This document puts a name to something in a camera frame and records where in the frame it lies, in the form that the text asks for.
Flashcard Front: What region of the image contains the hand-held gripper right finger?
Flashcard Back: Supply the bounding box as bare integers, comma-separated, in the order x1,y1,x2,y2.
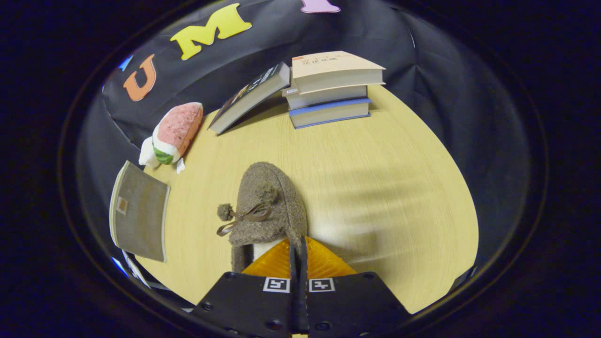
300,236,411,338

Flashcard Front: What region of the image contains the watermelon slice plush toy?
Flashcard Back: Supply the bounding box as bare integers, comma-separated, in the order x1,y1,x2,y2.
151,102,204,174

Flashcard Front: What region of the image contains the blue cover book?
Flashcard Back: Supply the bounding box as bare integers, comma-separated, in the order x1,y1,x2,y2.
288,97,372,129

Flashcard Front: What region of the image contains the beige cover book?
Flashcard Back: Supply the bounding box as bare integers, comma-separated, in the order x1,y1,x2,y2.
291,51,386,94

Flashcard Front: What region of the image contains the white cover book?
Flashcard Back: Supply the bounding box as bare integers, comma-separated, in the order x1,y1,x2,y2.
282,84,369,110

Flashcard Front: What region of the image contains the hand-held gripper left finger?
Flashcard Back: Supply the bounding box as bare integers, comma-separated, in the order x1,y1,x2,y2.
190,237,298,338

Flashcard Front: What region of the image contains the brown fuzzy shoe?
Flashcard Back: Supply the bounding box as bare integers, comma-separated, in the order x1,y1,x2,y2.
216,161,308,274

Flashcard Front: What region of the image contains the grey fabric storage box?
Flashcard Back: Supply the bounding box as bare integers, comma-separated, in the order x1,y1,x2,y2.
109,161,170,262

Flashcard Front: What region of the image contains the blue printed packet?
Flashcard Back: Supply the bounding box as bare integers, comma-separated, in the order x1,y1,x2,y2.
112,251,151,288

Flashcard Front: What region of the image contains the white plush toy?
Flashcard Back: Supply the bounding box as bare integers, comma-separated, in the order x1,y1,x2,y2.
138,136,160,168

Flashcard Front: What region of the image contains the black cover book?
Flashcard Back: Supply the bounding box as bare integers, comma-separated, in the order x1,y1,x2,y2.
208,61,292,136

